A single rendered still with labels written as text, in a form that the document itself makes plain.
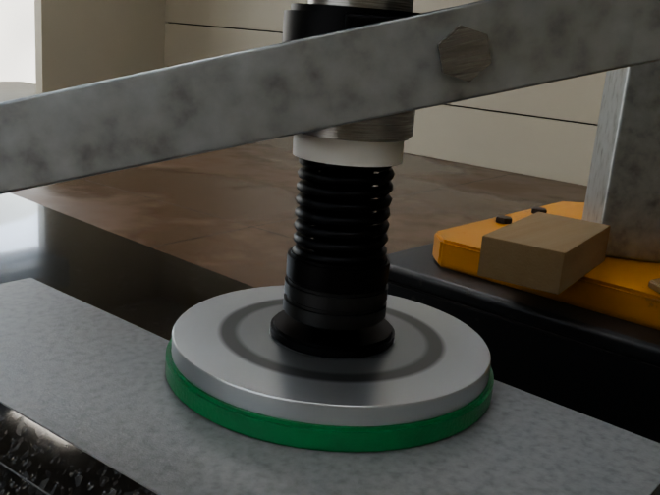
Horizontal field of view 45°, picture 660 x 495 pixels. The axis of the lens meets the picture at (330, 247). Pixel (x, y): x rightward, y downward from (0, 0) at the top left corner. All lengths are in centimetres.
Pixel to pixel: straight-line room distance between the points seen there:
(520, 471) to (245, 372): 16
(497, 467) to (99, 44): 886
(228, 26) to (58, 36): 176
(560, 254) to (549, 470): 49
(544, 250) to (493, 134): 622
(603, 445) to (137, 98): 34
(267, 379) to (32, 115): 20
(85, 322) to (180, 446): 20
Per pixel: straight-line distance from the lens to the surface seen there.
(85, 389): 52
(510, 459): 48
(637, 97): 112
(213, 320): 55
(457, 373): 50
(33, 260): 78
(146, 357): 56
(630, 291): 102
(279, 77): 45
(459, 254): 111
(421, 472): 45
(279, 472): 43
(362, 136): 47
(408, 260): 115
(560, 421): 53
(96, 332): 61
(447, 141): 736
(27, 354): 58
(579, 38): 46
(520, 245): 94
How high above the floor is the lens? 105
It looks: 15 degrees down
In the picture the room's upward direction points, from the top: 5 degrees clockwise
